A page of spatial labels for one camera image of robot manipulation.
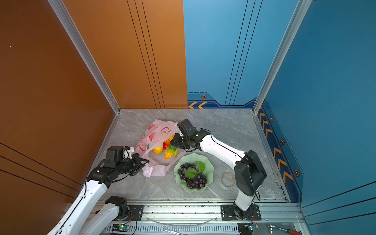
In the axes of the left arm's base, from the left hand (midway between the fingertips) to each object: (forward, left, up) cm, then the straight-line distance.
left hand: (150, 158), depth 77 cm
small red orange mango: (+9, -7, 0) cm, 11 cm away
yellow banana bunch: (+9, -11, +6) cm, 15 cm away
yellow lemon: (+10, 0, -10) cm, 14 cm away
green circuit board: (-29, +12, -16) cm, 35 cm away
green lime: (-1, -27, -7) cm, 28 cm away
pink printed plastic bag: (+15, 0, +2) cm, 15 cm away
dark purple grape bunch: (-10, -26, -6) cm, 28 cm away
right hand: (+9, -11, +2) cm, 14 cm away
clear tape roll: (-6, -43, -14) cm, 46 cm away
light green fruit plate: (+5, -21, -9) cm, 24 cm away
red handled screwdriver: (-29, -68, -12) cm, 75 cm away
